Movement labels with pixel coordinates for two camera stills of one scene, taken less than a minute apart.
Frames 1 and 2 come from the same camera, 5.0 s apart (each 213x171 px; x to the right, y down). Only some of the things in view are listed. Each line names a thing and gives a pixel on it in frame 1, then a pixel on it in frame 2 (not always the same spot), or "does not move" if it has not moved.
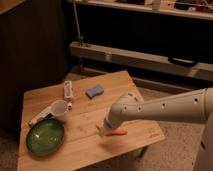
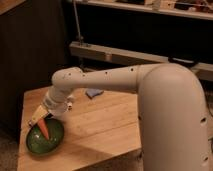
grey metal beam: [143, 60] does not move
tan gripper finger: [102, 132] to [38, 114]
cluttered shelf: [202, 9] does not move
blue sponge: [92, 92] does not move
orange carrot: [117, 132] to [41, 122]
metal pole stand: [77, 23] does not move
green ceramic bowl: [45, 137] does not move
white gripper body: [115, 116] to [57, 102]
